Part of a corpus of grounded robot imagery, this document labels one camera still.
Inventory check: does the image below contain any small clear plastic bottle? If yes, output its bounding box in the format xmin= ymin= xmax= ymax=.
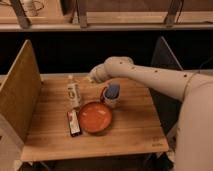
xmin=67 ymin=75 xmax=82 ymax=108

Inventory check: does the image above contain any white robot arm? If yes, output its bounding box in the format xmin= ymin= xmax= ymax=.
xmin=89 ymin=56 xmax=213 ymax=171

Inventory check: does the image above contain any blue item in mug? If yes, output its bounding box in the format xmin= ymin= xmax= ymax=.
xmin=105 ymin=84 xmax=120 ymax=99

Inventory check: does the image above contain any orange round bowl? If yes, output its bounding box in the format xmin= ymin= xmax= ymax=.
xmin=78 ymin=102 xmax=112 ymax=134

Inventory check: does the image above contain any red and black flat box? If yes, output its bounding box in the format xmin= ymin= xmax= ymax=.
xmin=67 ymin=110 xmax=81 ymax=137

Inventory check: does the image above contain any wooden side panel left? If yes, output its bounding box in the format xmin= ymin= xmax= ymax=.
xmin=0 ymin=40 xmax=41 ymax=142

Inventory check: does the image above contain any dark side panel right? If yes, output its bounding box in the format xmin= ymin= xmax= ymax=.
xmin=148 ymin=35 xmax=188 ymax=134

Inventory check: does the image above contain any white cup on shelf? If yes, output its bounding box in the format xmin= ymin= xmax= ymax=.
xmin=23 ymin=0 xmax=38 ymax=17

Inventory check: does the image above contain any wooden shelf frame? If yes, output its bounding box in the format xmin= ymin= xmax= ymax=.
xmin=0 ymin=0 xmax=213 ymax=32

